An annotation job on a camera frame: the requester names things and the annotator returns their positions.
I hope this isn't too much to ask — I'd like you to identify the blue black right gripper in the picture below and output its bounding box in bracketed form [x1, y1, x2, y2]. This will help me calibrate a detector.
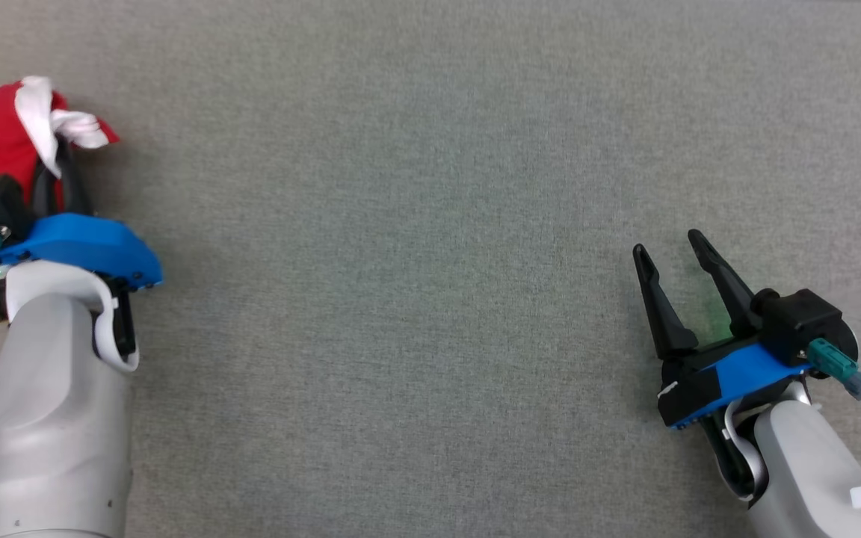
[632, 229, 813, 430]

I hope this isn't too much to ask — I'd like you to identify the right camera cable teal plug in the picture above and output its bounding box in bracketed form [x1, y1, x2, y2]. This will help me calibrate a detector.
[808, 338, 861, 466]

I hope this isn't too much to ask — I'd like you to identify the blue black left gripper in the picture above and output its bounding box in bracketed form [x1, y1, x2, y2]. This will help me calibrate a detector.
[0, 142, 164, 290]

